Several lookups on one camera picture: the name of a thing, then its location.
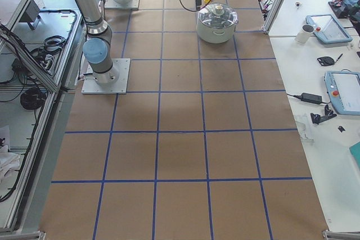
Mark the lower teach pendant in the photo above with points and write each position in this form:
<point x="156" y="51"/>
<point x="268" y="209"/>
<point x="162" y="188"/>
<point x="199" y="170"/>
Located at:
<point x="343" y="90"/>

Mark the clear plastic block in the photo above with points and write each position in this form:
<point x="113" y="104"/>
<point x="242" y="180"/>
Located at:
<point x="304" y="128"/>

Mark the black power adapter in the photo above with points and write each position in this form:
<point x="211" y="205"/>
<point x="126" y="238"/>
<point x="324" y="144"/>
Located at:
<point x="309" y="98"/>

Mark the black bracket part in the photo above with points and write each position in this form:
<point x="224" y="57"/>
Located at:
<point x="328" y="114"/>

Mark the upper teach pendant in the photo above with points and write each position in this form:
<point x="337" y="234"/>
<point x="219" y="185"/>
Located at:
<point x="328" y="29"/>

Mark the teach pendant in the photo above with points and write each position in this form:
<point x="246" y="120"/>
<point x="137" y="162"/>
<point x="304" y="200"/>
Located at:
<point x="343" y="90"/>
<point x="328" y="29"/>

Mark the glass pot lid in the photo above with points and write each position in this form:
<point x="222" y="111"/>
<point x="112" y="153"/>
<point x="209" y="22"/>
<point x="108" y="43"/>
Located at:
<point x="217" y="16"/>

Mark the white mug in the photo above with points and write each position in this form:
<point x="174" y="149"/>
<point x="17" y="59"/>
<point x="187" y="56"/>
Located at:
<point x="304" y="34"/>

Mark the small black round object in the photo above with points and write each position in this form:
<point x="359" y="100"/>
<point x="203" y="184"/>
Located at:
<point x="326" y="61"/>

